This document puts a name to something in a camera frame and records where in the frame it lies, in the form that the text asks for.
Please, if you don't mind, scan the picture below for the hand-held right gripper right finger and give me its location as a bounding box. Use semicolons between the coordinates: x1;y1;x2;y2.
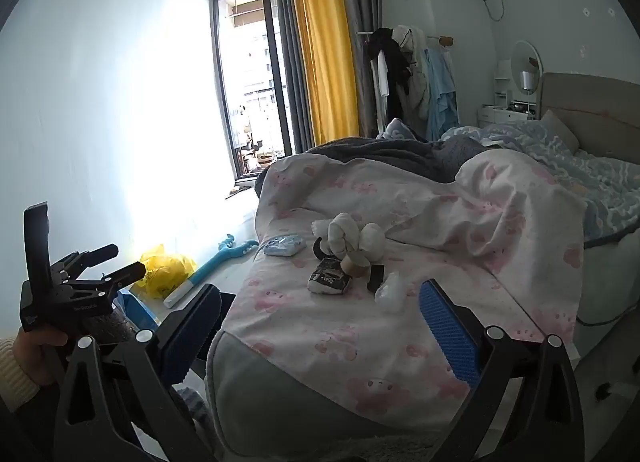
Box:
419;278;586;462

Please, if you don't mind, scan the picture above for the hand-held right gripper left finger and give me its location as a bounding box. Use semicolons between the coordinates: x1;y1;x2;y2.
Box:
54;285;223;462

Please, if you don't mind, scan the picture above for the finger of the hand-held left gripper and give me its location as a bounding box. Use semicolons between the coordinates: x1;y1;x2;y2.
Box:
102;262;147;289
75;243;120;269

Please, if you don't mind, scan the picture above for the clear plastic bag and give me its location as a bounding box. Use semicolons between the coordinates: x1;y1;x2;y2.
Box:
375;272;417;312

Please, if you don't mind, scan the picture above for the cardboard tube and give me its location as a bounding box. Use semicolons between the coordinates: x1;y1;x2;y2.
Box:
341;251;372;279

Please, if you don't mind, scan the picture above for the round white wad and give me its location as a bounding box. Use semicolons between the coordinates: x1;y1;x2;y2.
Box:
360;223;386;255

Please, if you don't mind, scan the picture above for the blue tissue packet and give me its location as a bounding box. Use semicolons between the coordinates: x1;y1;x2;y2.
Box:
263;235;306;257

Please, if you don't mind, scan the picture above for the black snack packet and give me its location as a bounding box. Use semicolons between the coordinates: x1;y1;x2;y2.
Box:
307;257;354;296

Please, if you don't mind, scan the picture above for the white knotted cloth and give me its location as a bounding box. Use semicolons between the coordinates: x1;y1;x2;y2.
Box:
322;212;362;260

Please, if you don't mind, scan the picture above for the person's left forearm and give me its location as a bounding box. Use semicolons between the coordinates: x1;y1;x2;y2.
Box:
0;337;41;413

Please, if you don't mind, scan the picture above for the person's left hand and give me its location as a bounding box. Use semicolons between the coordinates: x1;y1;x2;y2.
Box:
12;327;68;388

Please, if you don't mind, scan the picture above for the blue plastic pack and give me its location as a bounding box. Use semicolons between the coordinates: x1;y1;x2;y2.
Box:
116;289;163;330

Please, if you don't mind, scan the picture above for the yellow plastic bag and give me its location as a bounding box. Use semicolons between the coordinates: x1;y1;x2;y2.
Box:
137;243;197;300

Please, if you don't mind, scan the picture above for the blue toy back scratcher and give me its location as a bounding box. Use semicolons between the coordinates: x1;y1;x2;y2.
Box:
162;233;260;310

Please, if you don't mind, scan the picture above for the pink printed blanket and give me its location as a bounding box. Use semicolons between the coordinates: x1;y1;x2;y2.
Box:
240;149;588;423

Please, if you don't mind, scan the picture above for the dark grey fleece blanket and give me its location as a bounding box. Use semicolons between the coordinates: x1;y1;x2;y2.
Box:
255;136;486;198

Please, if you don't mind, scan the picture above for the blue patterned duvet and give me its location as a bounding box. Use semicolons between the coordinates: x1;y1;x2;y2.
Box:
377;117;640;248

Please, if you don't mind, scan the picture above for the white dresser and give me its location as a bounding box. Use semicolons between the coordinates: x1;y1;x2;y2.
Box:
477;105;538;130

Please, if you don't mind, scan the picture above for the beige pillow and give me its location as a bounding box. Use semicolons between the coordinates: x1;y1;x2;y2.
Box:
540;110;581;150

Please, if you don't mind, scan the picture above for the light blue shirt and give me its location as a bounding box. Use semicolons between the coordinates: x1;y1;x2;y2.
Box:
425;47;459;139

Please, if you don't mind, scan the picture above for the balcony glass door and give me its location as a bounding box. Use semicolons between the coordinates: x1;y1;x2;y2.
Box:
211;0;293;188

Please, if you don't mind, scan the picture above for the white desktop shelf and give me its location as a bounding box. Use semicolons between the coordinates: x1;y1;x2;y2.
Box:
494;60;516;108

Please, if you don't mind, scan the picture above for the grey curtain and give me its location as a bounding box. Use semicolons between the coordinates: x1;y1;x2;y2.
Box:
335;0;383;138
273;0;316;155

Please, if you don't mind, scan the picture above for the white shirt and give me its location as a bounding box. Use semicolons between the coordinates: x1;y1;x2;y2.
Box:
377;50;391;98

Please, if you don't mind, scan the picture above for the beige bed headboard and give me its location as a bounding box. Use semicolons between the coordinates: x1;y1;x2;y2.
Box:
540;72;640;165

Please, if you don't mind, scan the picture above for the round white mirror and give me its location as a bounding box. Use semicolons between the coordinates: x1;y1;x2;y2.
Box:
510;40;543;108

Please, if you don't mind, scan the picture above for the clothes rack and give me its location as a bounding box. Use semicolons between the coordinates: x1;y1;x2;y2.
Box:
357;30;455;46

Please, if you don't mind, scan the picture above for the yellow curtain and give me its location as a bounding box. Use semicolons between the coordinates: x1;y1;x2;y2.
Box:
287;0;361;143

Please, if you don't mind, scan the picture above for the black cable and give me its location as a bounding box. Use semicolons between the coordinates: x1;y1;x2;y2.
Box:
575;299;638;329

